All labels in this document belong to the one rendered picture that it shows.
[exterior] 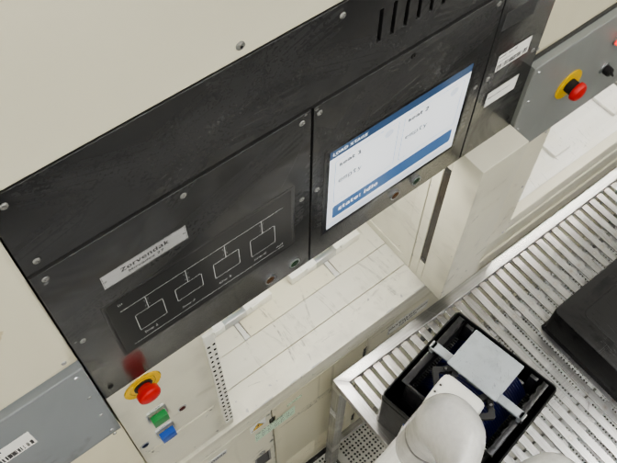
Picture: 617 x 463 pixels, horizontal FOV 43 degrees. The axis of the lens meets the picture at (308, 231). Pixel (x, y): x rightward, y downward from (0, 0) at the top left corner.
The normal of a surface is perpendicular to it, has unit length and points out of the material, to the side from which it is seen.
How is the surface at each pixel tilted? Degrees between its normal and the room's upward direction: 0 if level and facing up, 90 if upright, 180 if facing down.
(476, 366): 0
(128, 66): 92
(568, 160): 0
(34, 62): 91
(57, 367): 90
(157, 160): 90
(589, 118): 0
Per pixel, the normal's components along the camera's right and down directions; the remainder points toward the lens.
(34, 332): 0.62, 0.68
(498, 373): 0.01, -0.51
